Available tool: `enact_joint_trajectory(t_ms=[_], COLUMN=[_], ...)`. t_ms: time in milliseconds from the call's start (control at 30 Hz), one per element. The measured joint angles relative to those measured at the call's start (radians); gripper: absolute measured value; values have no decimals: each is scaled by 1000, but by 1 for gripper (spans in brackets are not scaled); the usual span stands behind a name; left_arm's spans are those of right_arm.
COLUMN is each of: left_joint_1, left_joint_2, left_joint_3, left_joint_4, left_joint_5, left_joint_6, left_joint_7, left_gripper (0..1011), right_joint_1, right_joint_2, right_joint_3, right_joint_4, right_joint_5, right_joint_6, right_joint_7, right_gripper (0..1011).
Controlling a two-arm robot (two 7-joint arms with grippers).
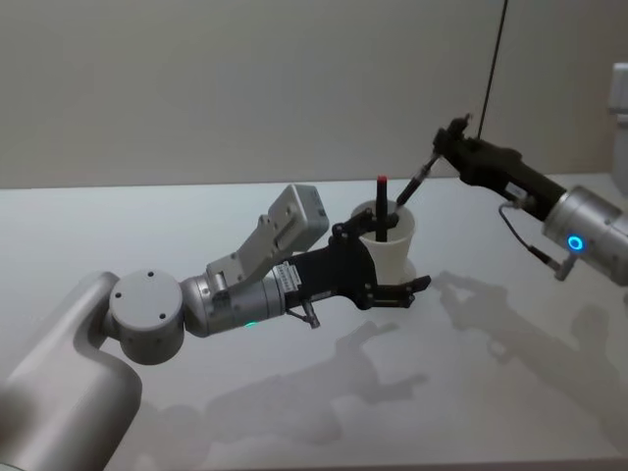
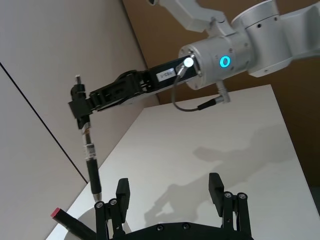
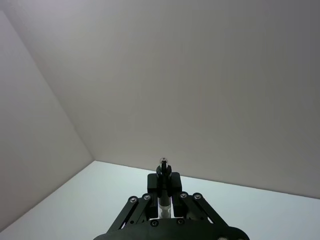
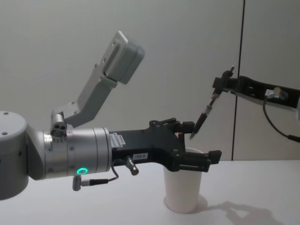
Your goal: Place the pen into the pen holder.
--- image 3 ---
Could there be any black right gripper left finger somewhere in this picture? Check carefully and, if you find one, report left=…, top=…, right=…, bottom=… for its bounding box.
left=109, top=173, right=163, bottom=230

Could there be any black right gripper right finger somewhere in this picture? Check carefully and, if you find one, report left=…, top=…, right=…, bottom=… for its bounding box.
left=165, top=172, right=227, bottom=225

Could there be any clear tube with black collar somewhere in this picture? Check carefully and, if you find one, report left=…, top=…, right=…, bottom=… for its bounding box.
left=155, top=157, right=174, bottom=220

